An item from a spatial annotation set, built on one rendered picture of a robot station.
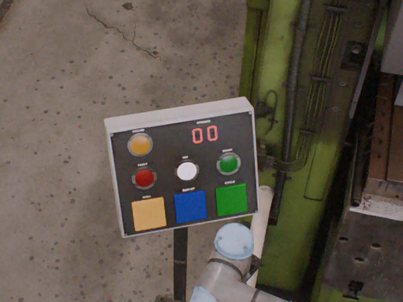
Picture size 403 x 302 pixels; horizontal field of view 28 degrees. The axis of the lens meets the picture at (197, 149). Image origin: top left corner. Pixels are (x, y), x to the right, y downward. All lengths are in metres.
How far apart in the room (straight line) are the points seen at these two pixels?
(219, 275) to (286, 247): 1.16
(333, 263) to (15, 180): 1.41
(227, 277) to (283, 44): 0.63
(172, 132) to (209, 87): 1.64
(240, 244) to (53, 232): 1.60
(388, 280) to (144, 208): 0.80
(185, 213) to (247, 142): 0.23
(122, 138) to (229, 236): 0.40
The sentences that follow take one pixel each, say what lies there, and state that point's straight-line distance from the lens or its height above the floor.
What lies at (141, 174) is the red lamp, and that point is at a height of 1.10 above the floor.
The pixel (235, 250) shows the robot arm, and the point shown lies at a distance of 1.55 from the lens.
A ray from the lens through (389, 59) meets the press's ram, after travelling 1.73.
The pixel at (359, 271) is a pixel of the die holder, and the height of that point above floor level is 0.61.
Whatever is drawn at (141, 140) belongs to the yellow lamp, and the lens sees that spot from 1.83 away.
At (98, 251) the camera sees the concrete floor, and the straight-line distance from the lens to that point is 3.03.
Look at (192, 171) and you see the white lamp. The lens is 1.88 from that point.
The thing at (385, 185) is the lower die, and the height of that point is 0.96.
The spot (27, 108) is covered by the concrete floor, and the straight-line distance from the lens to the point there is 3.44.
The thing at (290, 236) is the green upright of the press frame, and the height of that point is 0.39.
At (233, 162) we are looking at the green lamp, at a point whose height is 1.09.
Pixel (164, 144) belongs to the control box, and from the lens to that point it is 1.85.
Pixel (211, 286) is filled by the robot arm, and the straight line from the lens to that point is 1.54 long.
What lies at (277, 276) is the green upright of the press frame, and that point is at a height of 0.10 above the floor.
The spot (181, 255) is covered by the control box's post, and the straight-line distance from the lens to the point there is 2.37.
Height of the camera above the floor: 2.65
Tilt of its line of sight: 54 degrees down
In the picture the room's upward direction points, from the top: 3 degrees clockwise
